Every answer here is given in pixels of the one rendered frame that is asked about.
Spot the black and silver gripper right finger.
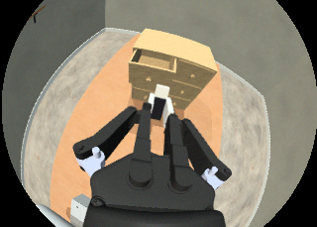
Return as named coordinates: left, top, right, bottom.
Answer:
left=162, top=97, right=232, bottom=191

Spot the tall wooden chest of drawers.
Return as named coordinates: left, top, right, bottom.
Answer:
left=133, top=29, right=218, bottom=110

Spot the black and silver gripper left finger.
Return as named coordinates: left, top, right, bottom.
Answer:
left=72, top=93, right=155, bottom=187

